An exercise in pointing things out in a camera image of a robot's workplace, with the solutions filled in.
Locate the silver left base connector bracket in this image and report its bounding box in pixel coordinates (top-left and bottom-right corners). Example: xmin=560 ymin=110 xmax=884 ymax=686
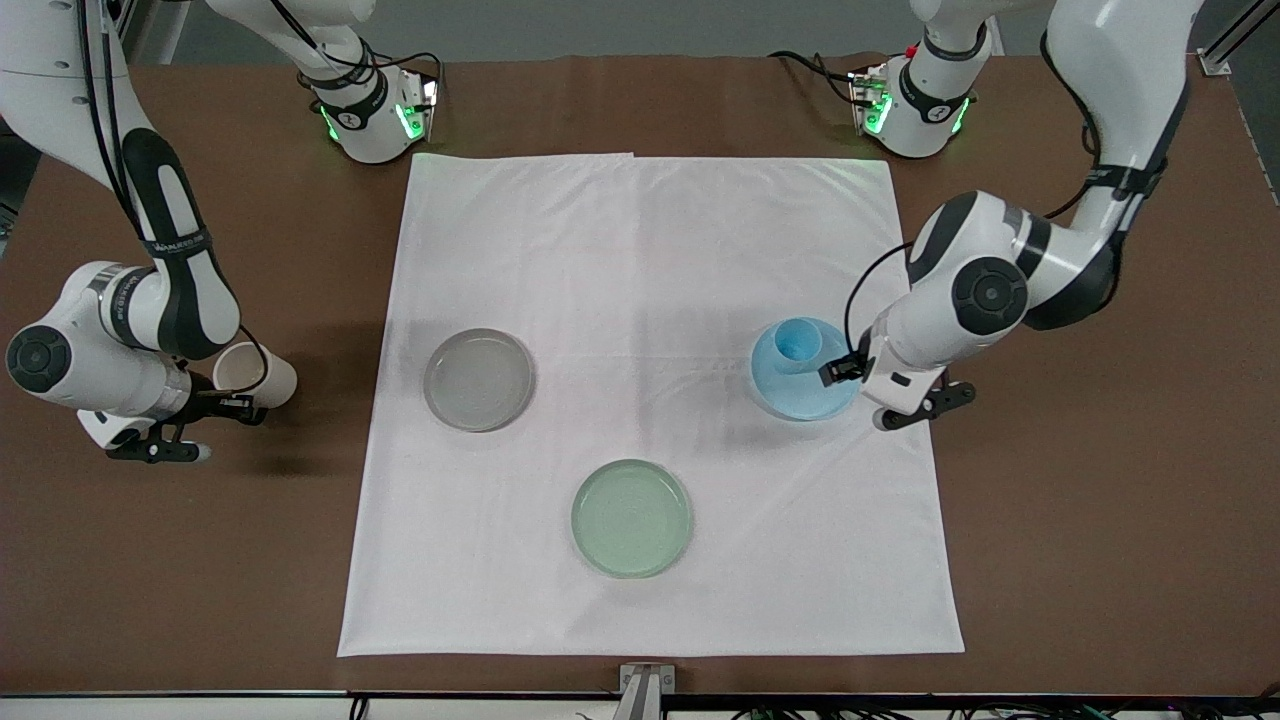
xmin=848 ymin=68 xmax=881 ymax=133

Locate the black right base cable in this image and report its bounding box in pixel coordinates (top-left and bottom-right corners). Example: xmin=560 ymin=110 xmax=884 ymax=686
xmin=268 ymin=0 xmax=443 ymax=96

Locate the black left base cable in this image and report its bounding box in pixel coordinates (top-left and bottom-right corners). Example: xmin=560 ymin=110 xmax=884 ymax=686
xmin=768 ymin=50 xmax=863 ymax=106

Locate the black table edge rail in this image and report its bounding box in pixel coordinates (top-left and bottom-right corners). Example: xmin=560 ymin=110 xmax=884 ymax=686
xmin=0 ymin=690 xmax=1280 ymax=713

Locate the white cloth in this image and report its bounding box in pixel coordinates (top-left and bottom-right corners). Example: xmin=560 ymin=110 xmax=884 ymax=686
xmin=337 ymin=152 xmax=966 ymax=658

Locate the gray plate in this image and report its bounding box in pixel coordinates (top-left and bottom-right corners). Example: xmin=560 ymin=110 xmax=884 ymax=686
xmin=423 ymin=328 xmax=536 ymax=433

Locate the black base cable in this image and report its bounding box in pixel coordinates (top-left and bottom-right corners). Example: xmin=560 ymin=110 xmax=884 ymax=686
xmin=268 ymin=0 xmax=443 ymax=96
xmin=768 ymin=50 xmax=863 ymax=106

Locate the blue cup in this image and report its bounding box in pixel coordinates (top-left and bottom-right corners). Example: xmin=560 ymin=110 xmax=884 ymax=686
xmin=772 ymin=318 xmax=825 ymax=375

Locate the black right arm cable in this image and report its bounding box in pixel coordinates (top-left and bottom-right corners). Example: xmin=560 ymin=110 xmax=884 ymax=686
xmin=78 ymin=0 xmax=271 ymax=401

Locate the green plate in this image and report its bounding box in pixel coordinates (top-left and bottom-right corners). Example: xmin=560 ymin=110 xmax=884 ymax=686
xmin=571 ymin=459 xmax=694 ymax=579

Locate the white mug with black handle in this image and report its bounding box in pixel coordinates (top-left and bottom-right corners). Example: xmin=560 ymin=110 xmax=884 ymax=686
xmin=213 ymin=342 xmax=298 ymax=410

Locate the blue plate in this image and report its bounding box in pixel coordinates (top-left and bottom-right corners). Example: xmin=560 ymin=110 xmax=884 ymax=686
xmin=750 ymin=317 xmax=863 ymax=422

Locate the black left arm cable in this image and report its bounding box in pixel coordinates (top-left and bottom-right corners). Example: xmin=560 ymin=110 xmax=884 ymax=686
xmin=845 ymin=30 xmax=1166 ymax=363

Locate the aluminium frame profile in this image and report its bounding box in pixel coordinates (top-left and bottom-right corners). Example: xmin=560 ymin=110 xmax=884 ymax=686
xmin=103 ymin=0 xmax=191 ymax=65
xmin=1198 ymin=0 xmax=1280 ymax=77

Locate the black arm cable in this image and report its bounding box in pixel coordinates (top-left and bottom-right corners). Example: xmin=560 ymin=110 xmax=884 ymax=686
xmin=78 ymin=0 xmax=271 ymax=401
xmin=845 ymin=30 xmax=1166 ymax=363

